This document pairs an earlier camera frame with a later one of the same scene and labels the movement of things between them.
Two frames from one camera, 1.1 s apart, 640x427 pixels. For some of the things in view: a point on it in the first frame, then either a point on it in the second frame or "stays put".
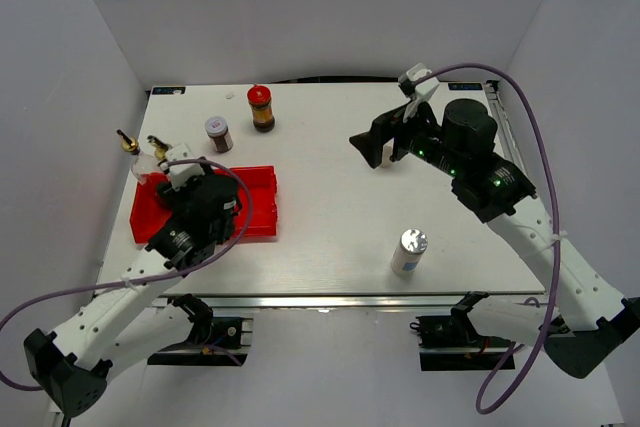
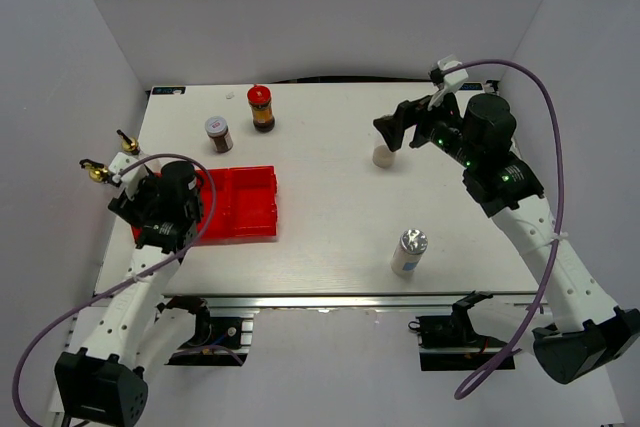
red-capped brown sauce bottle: [259, 98] stays put
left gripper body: [179, 201] → [141, 205]
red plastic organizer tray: [148, 212] stays put
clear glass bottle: [160, 147] → [97, 171]
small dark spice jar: [217, 128] stays put
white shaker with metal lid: [408, 252] stays put
